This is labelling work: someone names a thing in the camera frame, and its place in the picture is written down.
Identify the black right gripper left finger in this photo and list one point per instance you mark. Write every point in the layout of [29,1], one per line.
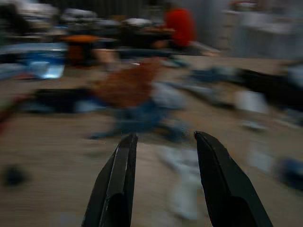
[118,184]

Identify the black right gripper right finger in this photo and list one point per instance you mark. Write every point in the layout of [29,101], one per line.
[225,182]

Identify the white crumpled paper trash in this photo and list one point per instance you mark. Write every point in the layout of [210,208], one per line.
[182,179]

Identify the blue denim garment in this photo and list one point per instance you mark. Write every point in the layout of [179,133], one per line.
[144,120]

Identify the orange brown cloth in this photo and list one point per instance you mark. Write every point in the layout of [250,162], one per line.
[129,85]

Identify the white grey cloth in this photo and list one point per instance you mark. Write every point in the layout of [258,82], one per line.
[169,95]

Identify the black garment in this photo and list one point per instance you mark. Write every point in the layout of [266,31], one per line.
[59,99]

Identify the small black round object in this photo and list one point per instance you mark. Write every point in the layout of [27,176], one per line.
[13,175]

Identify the orange stool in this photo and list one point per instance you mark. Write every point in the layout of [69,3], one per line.
[81,48]

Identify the blue plastic container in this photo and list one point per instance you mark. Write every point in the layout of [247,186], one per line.
[41,63]

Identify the person in red shirt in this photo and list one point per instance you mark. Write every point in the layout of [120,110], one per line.
[178,26]

